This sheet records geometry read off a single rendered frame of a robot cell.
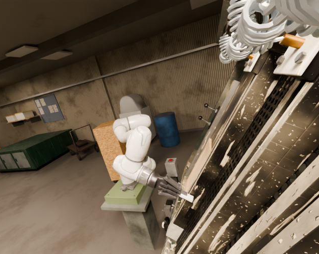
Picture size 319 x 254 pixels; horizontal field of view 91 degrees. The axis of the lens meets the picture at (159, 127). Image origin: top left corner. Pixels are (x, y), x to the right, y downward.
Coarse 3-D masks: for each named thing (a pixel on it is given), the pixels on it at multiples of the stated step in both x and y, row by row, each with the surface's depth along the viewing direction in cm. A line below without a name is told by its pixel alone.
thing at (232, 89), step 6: (234, 84) 113; (228, 90) 119; (234, 90) 114; (228, 96) 117; (222, 102) 123; (228, 102) 118; (222, 108) 121; (222, 114) 123; (216, 120) 126; (210, 126) 129; (210, 132) 130; (204, 138) 134; (204, 144) 135; (198, 150) 139; (198, 156) 141; (192, 162) 145; (192, 168) 147; (186, 174) 152
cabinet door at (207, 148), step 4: (208, 140) 123; (208, 144) 116; (204, 148) 125; (208, 148) 110; (204, 152) 120; (208, 152) 104; (200, 156) 128; (204, 156) 113; (200, 160) 122; (204, 160) 107; (196, 164) 130; (200, 164) 115; (196, 168) 124; (200, 168) 109; (192, 172) 134; (196, 172) 117; (192, 176) 126; (188, 180) 137; (192, 180) 119; (188, 184) 129; (188, 188) 121
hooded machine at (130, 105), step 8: (128, 96) 459; (136, 96) 486; (120, 104) 474; (128, 104) 465; (136, 104) 463; (144, 104) 506; (120, 112) 484; (128, 112) 471; (136, 112) 461; (144, 112) 478; (152, 128) 521; (152, 136) 513
